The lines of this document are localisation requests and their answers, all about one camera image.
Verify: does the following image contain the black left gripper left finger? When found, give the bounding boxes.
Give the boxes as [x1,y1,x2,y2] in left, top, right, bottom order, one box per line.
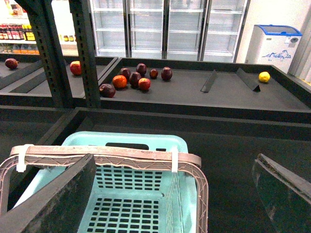
[0,154,96,233]

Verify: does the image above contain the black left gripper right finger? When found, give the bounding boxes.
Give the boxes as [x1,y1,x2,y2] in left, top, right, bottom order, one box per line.
[252,153,311,233]

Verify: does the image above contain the light blue plastic basket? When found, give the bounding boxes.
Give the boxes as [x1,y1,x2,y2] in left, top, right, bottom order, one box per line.
[0,132,208,233]

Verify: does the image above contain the dark red apple front left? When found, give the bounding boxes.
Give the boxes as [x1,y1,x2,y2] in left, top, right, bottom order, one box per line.
[99,83,116,98]

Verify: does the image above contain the orange red apple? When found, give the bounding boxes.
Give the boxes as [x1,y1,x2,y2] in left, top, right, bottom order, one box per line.
[112,75,127,88]

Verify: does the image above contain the red apple left tray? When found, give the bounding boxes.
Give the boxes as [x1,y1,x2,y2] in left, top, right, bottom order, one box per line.
[69,61,82,76]

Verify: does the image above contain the dark apple far left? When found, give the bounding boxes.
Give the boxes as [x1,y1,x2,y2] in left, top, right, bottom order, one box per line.
[4,58,18,70]

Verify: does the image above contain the dark red apple middle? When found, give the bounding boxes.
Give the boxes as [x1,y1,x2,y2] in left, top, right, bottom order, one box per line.
[129,72,141,88]

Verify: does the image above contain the red yellow apple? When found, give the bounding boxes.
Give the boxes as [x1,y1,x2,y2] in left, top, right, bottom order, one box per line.
[138,78,151,91]

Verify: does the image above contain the dark red apple back left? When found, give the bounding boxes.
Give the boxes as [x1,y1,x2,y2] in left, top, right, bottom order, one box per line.
[120,67,131,80]

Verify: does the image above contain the small dark red apple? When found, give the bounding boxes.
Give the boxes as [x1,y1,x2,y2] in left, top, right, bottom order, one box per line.
[149,69,158,80]

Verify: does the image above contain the dark red apple right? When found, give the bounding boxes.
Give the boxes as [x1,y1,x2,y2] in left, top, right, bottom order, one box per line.
[161,67,173,81]

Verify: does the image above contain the black produce tray front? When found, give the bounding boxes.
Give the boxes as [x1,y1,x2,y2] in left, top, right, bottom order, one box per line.
[0,107,311,233]

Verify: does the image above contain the black produce tray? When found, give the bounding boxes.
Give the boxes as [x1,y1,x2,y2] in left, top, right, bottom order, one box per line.
[0,54,118,108]
[100,58,311,124]
[0,107,311,233]

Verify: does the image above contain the black produce tray back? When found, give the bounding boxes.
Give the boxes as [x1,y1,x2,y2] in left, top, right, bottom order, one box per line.
[100,58,311,124]

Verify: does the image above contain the yellow lemon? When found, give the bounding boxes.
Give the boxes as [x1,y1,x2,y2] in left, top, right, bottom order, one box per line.
[259,71,271,83]

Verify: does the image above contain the black triangular divider right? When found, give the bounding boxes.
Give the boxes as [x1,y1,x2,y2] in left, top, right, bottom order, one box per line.
[236,68,260,92]

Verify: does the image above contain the black produce tray left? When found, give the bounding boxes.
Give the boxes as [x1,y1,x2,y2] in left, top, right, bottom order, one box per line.
[0,54,118,108]

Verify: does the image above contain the black divider left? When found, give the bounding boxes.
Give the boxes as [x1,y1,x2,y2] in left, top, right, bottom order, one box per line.
[200,70,218,93]

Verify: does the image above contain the white blue chest freezer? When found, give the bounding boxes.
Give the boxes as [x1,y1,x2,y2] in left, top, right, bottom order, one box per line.
[245,24,302,73]

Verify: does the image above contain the white shelf with bottles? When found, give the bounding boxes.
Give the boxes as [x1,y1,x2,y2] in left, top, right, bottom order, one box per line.
[0,0,78,56]

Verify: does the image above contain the glass door refrigerator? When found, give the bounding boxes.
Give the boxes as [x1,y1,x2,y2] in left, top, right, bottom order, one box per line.
[89,0,250,63]

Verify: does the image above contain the dark metal rack post left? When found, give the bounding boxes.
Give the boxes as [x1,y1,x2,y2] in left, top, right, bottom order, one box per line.
[17,0,73,108]

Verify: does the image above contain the dark metal rack post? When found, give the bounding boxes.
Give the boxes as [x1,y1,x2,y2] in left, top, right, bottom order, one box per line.
[69,0,101,108]
[17,0,73,108]

